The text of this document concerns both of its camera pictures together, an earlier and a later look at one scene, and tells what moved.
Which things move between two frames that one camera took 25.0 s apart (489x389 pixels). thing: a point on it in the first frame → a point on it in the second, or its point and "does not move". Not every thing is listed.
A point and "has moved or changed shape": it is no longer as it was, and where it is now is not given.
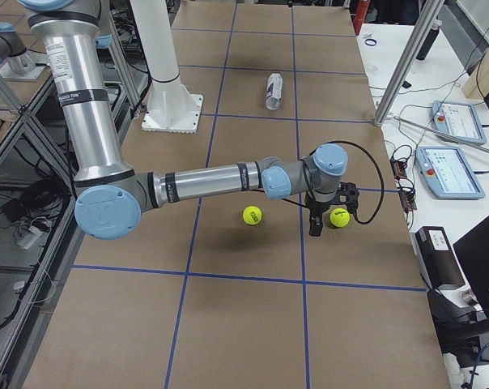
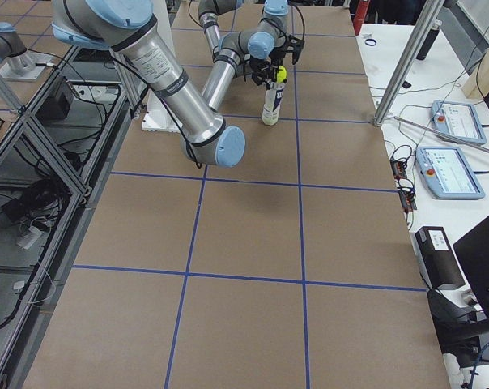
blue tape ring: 370,44 does not move
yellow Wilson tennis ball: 339,217 → 281,74
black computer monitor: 480,254 does not move
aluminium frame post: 425,15 does not move
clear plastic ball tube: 274,91 has moved or changed shape
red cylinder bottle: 361,10 does not move
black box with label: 440,262 does not move
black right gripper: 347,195 → 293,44
